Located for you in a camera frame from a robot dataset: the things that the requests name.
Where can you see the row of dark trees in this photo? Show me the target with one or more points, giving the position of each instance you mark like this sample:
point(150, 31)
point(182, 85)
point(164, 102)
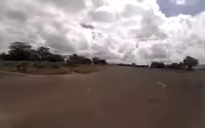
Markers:
point(30, 53)

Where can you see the lone dark tree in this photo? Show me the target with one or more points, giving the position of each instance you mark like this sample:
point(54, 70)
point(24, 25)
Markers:
point(190, 62)

